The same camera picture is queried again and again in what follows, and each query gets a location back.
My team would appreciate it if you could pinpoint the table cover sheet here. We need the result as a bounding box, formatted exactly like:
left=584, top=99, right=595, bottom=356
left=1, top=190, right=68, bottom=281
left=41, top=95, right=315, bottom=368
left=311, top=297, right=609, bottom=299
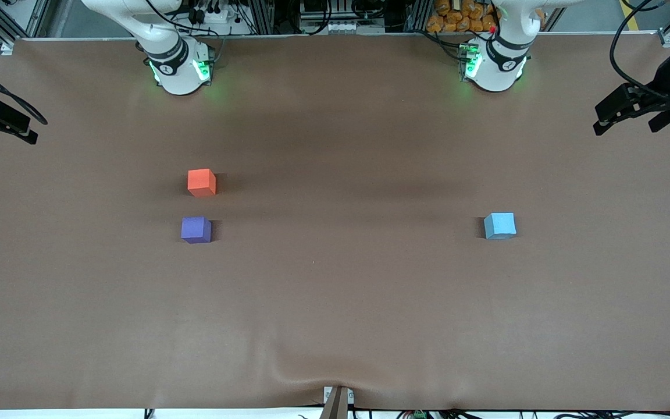
left=0, top=32, right=670, bottom=411

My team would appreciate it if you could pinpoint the pile of orange packets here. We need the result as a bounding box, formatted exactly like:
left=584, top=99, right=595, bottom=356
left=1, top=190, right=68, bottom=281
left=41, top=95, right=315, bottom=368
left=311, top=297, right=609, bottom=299
left=426, top=0, right=500, bottom=34

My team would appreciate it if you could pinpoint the purple foam block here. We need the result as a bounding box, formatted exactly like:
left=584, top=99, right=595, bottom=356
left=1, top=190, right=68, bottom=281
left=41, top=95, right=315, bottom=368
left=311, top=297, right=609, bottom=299
left=181, top=216, right=213, bottom=244

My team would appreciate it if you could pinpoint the blue foam block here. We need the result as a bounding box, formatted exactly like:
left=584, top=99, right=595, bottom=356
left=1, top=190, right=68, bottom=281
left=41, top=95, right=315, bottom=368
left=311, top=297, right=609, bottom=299
left=483, top=212, right=517, bottom=240

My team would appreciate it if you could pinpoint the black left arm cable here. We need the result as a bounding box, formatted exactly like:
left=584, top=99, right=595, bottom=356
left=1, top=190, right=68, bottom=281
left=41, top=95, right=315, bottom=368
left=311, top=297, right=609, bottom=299
left=609, top=0, right=670, bottom=101

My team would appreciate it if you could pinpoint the orange foam block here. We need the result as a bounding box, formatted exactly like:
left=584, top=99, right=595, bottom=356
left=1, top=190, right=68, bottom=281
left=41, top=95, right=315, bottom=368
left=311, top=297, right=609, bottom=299
left=187, top=169, right=218, bottom=197

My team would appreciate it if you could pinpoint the white power strip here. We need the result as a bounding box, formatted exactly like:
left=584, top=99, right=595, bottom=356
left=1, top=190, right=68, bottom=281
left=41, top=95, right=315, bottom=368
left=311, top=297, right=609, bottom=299
left=191, top=5, right=238, bottom=25

